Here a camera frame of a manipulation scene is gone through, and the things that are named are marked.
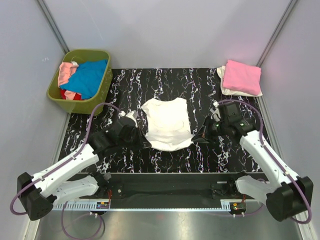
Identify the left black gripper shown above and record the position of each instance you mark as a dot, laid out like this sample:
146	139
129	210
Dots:
145	143

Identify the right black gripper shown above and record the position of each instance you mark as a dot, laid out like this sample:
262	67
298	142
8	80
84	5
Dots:
205	133

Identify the white printed t shirt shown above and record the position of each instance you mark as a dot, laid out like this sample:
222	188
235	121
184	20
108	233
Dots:
168	124

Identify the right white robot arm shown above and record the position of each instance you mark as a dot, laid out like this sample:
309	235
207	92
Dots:
286	195

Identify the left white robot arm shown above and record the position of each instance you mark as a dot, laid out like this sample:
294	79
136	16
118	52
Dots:
41	192

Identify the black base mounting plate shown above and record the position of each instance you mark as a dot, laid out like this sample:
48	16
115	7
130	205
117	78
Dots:
167	191

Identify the black marble pattern mat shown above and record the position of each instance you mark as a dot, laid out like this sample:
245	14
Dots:
129	90

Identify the folded cream t shirt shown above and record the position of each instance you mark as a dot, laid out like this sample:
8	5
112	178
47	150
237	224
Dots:
228	92

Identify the folded pink t shirt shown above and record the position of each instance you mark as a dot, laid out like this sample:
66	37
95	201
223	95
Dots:
242	77

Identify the red t shirt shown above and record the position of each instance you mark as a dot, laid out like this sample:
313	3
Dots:
70	95

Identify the blue t shirt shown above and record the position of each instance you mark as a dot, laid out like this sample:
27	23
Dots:
87	78

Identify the salmon pink t shirt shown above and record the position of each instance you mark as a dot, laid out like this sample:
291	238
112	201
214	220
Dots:
66	70

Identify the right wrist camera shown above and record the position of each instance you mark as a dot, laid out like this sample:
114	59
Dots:
215	112

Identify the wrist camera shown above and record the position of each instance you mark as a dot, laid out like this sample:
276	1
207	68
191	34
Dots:
131	115
215	112

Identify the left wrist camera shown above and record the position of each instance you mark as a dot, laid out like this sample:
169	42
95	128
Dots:
131	115

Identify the white slotted cable duct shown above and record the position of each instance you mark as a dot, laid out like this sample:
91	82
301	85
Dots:
84	205

